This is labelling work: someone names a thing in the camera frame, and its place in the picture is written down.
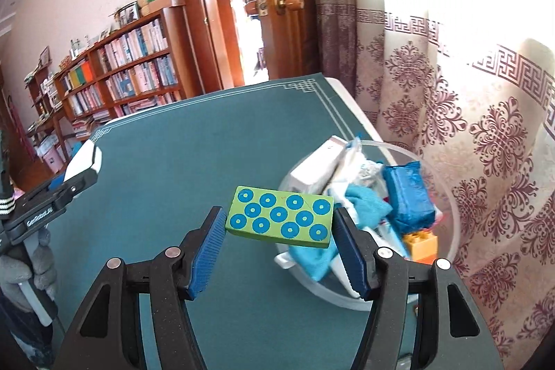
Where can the round wooden door knob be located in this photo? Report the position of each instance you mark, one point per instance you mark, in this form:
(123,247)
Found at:
(292,1)

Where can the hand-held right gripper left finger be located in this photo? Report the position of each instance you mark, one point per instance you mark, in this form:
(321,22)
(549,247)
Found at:
(208,253)

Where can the teal cloth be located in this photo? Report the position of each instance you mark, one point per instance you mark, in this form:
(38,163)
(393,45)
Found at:
(368,205)

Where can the white medicine box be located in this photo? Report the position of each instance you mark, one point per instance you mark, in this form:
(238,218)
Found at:
(316,170)

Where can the small wooden shelf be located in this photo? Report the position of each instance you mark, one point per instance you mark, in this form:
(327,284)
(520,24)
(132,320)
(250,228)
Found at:
(43,92)

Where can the white blue-print packet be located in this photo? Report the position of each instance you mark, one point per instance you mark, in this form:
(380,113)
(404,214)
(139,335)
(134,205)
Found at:
(355,162)

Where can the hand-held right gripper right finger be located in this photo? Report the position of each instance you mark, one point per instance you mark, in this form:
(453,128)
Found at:
(351,257)

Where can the rows of books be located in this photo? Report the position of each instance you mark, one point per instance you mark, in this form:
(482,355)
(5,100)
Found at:
(130,49)

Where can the blue cracker packet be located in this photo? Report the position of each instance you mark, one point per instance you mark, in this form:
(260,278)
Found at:
(407,196)

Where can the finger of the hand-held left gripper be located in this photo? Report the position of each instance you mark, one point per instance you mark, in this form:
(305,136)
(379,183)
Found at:
(76,183)

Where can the clear plastic bowl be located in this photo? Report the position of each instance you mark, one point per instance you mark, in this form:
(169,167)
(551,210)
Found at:
(444,227)

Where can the patterned beige curtain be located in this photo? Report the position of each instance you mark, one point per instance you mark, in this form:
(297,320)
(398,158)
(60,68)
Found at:
(477,136)

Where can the picture frame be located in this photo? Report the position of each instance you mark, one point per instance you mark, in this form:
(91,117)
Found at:
(128,13)

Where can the wooden bookshelf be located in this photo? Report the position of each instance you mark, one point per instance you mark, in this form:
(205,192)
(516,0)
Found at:
(184,49)

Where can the white plastic object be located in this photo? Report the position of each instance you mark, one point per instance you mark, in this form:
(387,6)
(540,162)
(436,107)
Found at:
(82,157)

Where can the person's left hand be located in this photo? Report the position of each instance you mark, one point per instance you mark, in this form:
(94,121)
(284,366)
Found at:
(30,266)

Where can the orange yellow toy block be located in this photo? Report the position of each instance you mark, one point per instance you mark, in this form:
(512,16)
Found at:
(418,246)

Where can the person's left forearm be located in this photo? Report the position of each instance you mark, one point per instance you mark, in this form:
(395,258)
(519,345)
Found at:
(5,207)

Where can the person's dark clothing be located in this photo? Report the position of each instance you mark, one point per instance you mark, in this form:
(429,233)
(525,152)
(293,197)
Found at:
(21,344)

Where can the green block with blue dots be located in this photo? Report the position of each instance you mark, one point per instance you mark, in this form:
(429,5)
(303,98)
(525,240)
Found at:
(282,216)

